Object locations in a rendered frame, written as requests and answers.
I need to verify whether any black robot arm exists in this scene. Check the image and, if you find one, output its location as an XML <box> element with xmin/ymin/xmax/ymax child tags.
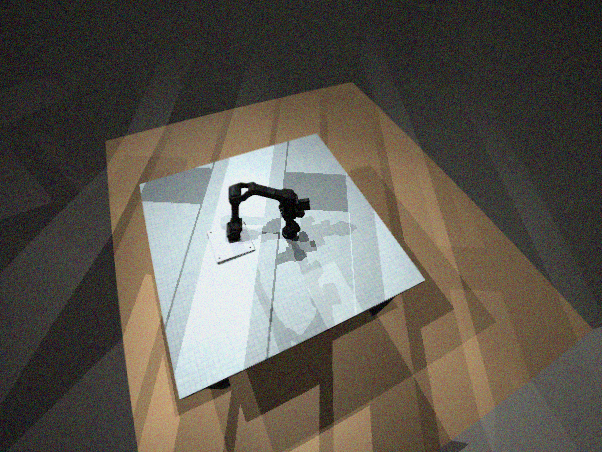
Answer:
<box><xmin>226</xmin><ymin>182</ymin><xmax>310</xmax><ymax>243</ymax></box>

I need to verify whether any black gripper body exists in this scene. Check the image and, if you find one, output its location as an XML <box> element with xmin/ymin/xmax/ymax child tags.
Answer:
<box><xmin>279</xmin><ymin>205</ymin><xmax>300</xmax><ymax>234</ymax></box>

